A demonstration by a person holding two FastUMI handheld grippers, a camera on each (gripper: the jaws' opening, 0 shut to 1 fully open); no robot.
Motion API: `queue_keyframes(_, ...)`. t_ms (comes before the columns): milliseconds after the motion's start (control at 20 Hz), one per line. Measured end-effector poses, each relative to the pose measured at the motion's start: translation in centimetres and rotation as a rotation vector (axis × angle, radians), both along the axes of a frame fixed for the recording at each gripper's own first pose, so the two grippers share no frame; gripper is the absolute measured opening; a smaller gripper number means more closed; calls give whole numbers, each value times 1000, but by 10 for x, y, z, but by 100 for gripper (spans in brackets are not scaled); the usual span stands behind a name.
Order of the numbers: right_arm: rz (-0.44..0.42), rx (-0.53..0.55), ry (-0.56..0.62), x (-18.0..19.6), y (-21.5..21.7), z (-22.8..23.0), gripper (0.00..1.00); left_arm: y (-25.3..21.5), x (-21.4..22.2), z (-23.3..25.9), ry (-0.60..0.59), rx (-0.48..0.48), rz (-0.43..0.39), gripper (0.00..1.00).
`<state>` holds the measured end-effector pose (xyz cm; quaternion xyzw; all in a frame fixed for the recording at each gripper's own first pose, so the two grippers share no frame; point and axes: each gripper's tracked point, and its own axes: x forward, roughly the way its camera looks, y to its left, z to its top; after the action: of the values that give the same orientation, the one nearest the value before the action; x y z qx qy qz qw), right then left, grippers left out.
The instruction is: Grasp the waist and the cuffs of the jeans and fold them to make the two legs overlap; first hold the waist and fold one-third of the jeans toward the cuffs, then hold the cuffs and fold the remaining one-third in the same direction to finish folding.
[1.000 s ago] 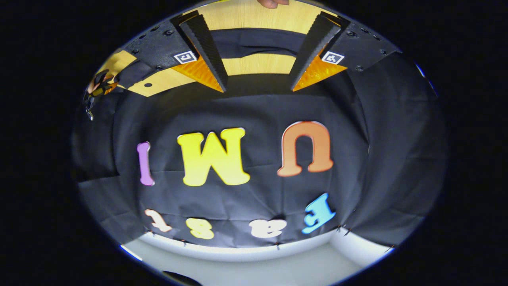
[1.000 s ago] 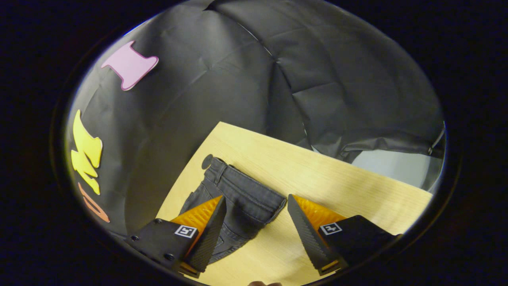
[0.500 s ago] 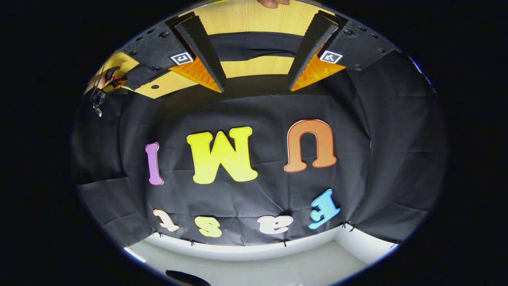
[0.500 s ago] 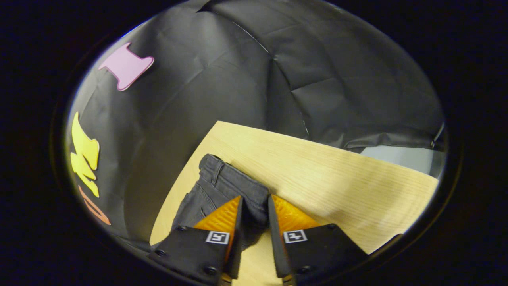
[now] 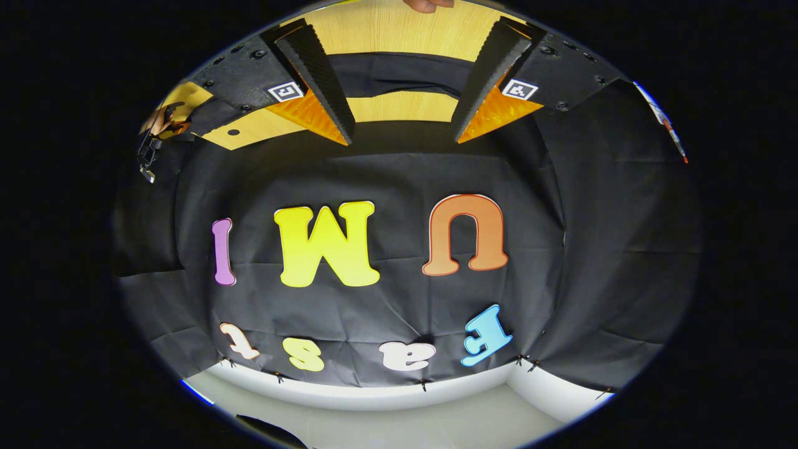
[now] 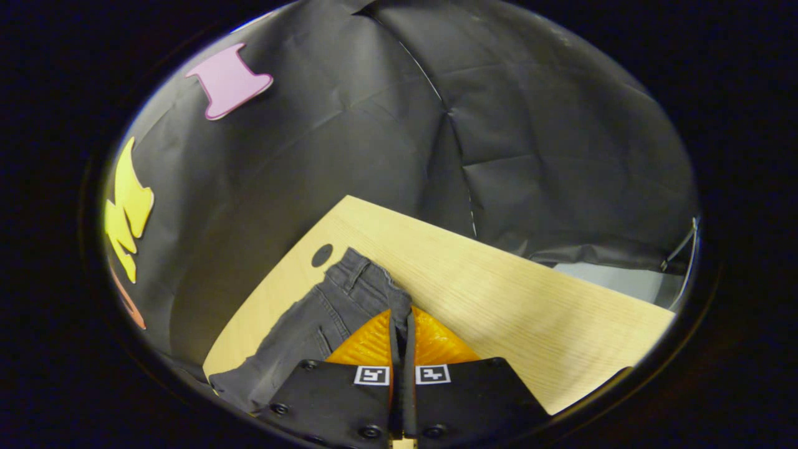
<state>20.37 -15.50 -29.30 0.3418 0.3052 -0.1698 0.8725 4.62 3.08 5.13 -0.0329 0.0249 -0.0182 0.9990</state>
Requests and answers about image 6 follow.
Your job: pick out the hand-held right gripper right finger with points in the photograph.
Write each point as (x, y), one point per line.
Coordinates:
(480, 399)

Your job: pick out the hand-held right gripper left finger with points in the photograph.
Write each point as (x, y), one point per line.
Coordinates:
(324, 399)

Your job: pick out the black jeans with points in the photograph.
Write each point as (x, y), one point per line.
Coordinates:
(324, 318)

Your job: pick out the black backdrop cloth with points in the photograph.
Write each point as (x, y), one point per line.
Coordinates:
(349, 125)

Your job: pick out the grey metal frame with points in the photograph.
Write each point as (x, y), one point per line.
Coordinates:
(679, 246)

